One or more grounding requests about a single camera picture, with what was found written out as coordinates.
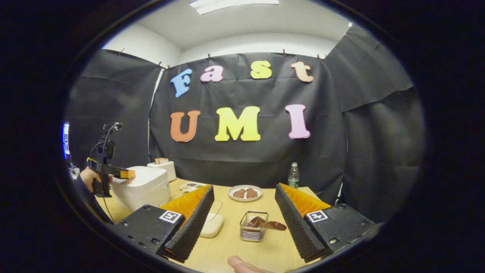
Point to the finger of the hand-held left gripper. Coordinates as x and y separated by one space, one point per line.
123 173

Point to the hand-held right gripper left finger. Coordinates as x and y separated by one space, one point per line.
193 227

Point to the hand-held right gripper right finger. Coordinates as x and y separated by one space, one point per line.
297 227

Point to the brown wooden spoon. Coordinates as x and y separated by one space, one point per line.
278 226

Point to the white rice cooker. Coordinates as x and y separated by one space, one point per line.
144 189

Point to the white side desk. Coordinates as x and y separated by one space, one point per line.
74 173

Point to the computer monitor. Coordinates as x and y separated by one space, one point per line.
66 140

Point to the white divided condiment dish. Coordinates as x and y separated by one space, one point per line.
191 186

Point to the white plate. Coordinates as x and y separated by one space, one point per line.
261 194

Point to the brown meat piece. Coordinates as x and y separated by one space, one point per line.
239 193
252 192

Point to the black backdrop cloth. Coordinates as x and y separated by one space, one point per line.
246 159

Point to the large ceiling light panel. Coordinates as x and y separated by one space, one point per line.
233 4

